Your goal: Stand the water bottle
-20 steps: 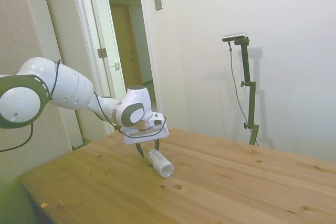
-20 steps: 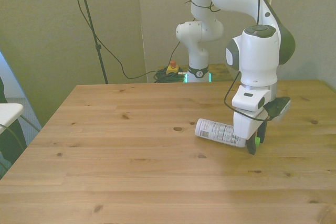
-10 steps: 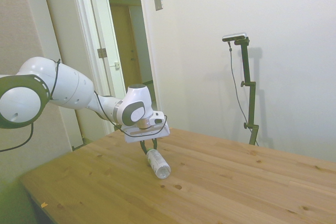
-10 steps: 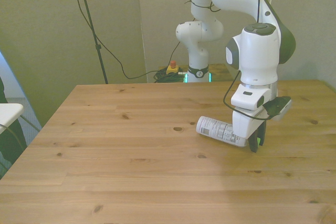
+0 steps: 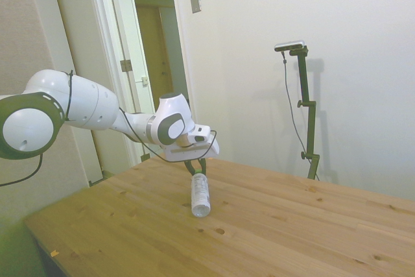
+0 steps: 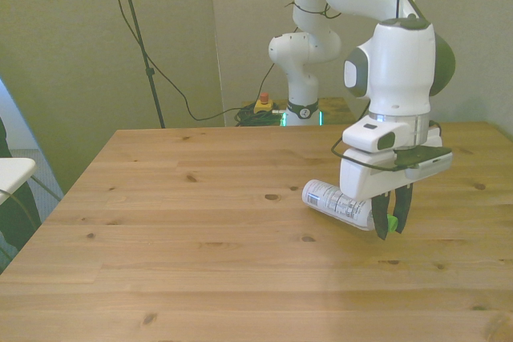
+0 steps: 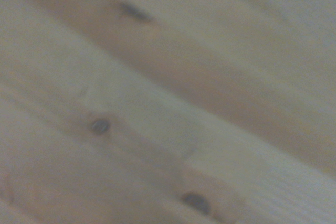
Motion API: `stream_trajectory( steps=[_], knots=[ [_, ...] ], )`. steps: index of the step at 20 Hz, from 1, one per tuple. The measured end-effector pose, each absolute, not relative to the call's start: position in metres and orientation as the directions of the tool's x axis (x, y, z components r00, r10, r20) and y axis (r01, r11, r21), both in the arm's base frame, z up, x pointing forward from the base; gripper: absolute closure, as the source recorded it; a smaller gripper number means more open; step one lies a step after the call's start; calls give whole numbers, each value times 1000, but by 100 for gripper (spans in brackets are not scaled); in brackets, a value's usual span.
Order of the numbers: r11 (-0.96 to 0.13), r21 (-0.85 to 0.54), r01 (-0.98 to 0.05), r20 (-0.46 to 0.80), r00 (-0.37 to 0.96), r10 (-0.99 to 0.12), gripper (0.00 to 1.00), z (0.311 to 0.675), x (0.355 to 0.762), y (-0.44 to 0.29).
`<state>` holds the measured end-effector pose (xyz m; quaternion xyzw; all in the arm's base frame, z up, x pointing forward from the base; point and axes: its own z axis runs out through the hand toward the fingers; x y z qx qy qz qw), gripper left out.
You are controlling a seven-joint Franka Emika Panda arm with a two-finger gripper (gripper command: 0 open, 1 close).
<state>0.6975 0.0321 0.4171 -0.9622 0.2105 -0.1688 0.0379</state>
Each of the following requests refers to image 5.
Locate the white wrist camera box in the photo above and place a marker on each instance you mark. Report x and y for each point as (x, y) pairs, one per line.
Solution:
(199, 132)

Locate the metal door hinge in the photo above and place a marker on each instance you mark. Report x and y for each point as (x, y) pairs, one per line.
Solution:
(126, 65)

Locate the dark jointed camera stand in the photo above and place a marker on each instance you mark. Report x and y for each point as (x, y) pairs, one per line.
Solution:
(307, 102)

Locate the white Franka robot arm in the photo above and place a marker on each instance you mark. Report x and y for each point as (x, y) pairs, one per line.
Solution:
(87, 105)

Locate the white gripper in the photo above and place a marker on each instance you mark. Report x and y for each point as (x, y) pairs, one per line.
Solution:
(191, 153)

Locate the metal wall switch plate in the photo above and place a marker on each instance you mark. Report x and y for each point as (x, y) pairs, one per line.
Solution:
(195, 1)

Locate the brown wooden door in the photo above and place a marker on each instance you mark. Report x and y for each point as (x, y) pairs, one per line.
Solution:
(152, 50)

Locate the white door frame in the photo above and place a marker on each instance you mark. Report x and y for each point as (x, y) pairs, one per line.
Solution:
(100, 30)

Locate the grey bar camera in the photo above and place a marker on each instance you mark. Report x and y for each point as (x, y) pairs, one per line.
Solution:
(290, 45)

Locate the small orange paper scrap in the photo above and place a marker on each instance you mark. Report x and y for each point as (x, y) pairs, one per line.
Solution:
(54, 252)

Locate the clear water bottle green cap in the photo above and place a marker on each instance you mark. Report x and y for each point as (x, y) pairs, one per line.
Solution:
(200, 192)

